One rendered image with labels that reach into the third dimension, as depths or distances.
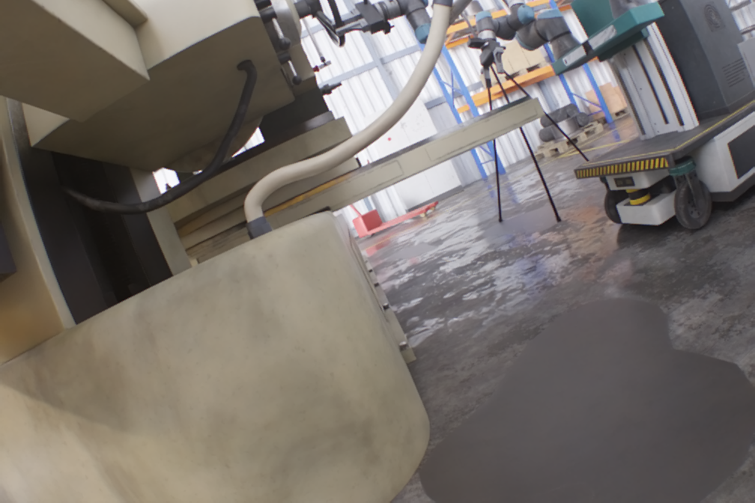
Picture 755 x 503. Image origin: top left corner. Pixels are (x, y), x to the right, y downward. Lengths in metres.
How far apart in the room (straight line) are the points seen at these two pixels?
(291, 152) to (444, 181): 6.76
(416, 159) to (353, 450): 1.46
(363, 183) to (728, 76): 1.67
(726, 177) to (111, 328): 1.79
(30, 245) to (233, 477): 0.64
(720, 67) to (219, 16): 1.73
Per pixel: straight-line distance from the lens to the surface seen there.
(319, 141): 1.80
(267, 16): 1.14
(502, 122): 2.13
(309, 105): 1.90
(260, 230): 0.84
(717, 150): 1.64
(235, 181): 1.84
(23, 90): 0.86
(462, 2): 1.58
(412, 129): 8.42
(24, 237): 1.03
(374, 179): 1.95
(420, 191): 8.30
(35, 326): 1.05
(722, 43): 1.95
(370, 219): 7.11
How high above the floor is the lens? 0.57
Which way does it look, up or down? 3 degrees down
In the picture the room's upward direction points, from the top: 25 degrees counter-clockwise
